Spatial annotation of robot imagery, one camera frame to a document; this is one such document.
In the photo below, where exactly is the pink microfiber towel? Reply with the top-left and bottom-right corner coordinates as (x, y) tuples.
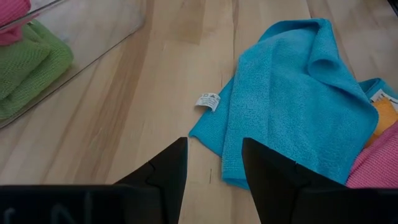
(0, 0), (40, 47)
(345, 121), (398, 190)

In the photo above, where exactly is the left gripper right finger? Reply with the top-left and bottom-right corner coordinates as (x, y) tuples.
(242, 138), (346, 224)

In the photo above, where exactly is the green microfiber towel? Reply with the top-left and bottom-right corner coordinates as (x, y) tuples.
(0, 19), (75, 121)

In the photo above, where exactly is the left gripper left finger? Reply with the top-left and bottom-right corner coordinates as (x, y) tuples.
(114, 136), (189, 224)

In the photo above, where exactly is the clear plastic bin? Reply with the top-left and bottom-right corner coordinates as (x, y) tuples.
(0, 0), (147, 130)

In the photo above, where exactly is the orange microfiber towel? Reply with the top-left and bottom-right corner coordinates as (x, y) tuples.
(364, 96), (398, 149)

